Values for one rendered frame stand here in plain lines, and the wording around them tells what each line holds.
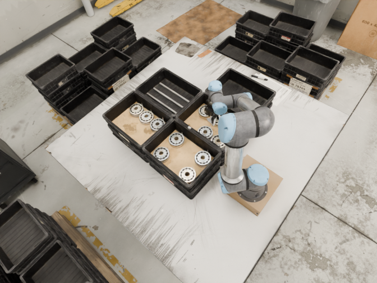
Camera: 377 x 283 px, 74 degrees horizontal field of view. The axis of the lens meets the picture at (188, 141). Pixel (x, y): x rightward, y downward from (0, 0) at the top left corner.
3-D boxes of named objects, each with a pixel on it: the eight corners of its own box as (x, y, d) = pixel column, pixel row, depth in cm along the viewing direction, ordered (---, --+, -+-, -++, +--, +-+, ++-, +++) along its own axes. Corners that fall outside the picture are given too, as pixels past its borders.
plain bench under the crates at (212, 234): (315, 159, 244) (350, 115, 185) (215, 312, 185) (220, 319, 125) (188, 87, 305) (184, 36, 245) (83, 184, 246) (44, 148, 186)
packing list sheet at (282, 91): (293, 88, 201) (293, 88, 201) (277, 106, 193) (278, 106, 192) (257, 72, 214) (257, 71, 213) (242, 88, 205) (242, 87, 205)
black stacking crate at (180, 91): (203, 101, 186) (203, 91, 176) (175, 127, 175) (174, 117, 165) (165, 78, 201) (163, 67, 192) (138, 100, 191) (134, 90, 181)
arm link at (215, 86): (210, 90, 139) (206, 80, 143) (209, 104, 148) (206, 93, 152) (224, 88, 139) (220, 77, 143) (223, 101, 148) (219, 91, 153)
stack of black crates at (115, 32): (127, 48, 329) (116, 14, 291) (143, 56, 317) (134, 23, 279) (103, 64, 314) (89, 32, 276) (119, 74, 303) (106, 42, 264)
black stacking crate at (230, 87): (273, 103, 181) (276, 92, 171) (249, 129, 170) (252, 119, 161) (228, 79, 196) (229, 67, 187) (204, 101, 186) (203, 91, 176)
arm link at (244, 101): (286, 109, 98) (248, 87, 143) (258, 114, 97) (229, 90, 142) (286, 137, 102) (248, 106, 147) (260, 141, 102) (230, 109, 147)
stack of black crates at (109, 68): (124, 78, 299) (113, 46, 261) (142, 90, 287) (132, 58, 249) (98, 99, 284) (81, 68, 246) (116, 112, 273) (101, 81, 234)
